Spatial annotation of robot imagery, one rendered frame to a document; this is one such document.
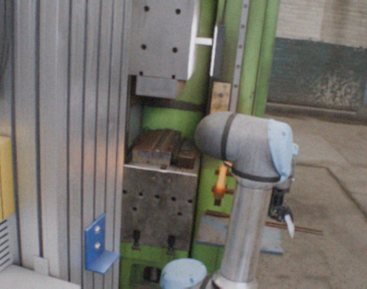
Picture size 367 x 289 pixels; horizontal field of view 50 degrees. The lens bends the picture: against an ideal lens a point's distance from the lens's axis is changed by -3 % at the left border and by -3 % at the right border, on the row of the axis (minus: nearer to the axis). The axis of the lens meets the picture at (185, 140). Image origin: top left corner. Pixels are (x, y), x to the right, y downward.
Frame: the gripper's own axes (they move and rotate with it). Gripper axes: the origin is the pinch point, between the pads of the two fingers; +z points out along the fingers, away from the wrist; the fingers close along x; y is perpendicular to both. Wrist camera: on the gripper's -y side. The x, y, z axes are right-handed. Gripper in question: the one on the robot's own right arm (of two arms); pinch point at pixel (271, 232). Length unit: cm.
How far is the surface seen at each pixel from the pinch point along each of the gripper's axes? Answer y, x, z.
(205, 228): -33, -31, 23
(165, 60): -49, -63, -52
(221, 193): -15.8, -23.1, -4.8
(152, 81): -48, -69, -41
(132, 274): -46, -72, 71
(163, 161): -49, -60, -1
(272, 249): -27.5, 1.6, 22.8
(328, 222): -216, 48, 93
